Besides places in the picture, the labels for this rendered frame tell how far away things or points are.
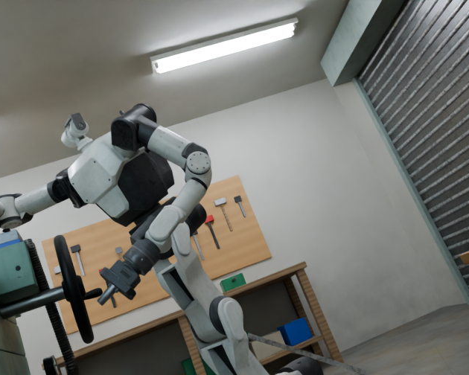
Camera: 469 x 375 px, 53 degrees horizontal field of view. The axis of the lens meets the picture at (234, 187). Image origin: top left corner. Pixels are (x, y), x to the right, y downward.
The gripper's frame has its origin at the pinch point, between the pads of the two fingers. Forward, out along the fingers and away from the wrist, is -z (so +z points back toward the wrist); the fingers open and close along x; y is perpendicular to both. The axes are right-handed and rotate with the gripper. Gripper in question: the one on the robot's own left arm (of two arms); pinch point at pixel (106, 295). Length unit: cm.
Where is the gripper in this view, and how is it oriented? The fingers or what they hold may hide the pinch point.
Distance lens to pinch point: 142.1
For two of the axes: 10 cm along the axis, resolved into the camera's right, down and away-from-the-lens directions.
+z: 6.0, -6.8, 4.3
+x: -8.0, -5.6, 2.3
